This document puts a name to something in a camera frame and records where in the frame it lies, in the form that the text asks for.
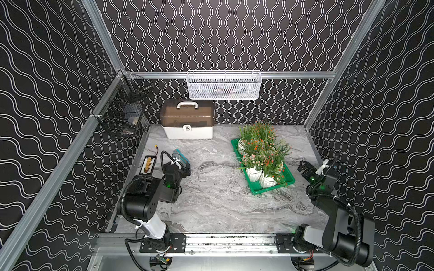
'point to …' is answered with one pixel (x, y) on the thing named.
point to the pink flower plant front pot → (283, 148)
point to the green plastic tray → (286, 177)
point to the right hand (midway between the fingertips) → (308, 165)
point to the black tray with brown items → (148, 165)
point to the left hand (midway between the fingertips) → (177, 160)
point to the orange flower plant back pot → (254, 147)
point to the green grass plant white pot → (248, 137)
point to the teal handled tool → (182, 157)
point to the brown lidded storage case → (187, 119)
